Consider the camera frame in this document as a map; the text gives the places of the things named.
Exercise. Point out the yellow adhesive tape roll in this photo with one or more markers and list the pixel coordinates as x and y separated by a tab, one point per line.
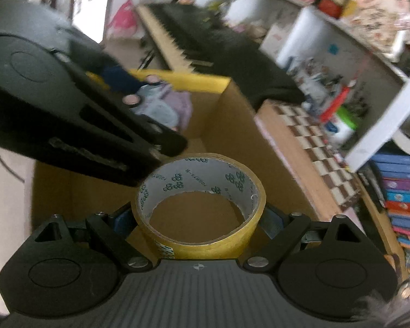
198	246

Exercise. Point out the brown white checkered board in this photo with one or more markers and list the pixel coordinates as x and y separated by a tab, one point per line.
314	143

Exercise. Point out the floral fabric bag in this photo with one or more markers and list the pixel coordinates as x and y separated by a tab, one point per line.
379	17

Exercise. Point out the white box with red label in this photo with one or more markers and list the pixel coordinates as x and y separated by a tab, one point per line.
273	39

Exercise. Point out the black electronic keyboard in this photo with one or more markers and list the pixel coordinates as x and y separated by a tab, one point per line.
205	34

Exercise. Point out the pink plastic bag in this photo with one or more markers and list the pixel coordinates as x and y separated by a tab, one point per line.
123	20

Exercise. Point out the white jar with green lid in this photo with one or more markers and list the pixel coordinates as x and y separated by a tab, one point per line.
338	129

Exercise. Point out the yellow cardboard box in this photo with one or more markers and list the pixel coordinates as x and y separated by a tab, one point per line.
232	136

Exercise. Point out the pen holder with pens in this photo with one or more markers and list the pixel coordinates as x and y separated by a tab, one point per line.
314	75

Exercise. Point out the red and white pen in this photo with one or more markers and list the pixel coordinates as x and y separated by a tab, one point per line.
334	104

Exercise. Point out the row of leaning books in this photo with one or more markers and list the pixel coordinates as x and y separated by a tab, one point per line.
403	198

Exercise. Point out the white bookshelf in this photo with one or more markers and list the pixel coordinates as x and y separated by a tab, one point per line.
379	133

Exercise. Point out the purple plush toy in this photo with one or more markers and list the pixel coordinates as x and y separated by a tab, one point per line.
170	109

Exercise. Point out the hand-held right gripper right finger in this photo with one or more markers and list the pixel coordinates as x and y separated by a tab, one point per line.
270	222

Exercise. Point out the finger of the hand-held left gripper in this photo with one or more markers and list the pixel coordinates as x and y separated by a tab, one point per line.
150	131
123	78

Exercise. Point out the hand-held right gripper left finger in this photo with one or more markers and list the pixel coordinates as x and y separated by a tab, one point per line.
123	221

